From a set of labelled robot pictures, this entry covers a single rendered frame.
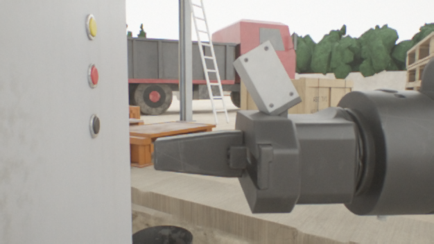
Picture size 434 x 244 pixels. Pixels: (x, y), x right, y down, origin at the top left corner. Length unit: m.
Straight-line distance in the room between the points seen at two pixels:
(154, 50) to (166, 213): 7.14
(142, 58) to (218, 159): 8.73
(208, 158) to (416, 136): 0.13
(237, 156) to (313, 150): 0.05
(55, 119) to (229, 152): 0.17
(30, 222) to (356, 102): 0.26
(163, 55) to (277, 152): 8.90
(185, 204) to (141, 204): 0.41
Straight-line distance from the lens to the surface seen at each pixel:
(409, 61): 3.27
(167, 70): 9.04
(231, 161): 0.22
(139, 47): 8.96
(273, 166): 0.17
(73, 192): 0.37
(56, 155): 0.33
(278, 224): 1.76
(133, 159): 3.11
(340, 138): 0.20
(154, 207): 2.28
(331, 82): 3.71
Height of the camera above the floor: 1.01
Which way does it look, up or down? 5 degrees down
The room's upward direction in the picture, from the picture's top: straight up
